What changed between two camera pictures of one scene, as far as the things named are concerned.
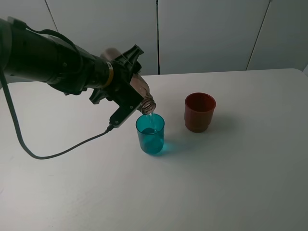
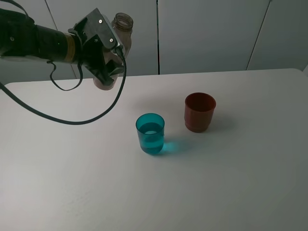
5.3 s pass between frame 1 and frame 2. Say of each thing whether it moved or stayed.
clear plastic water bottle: moved
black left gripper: moved
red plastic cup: stayed
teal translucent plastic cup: stayed
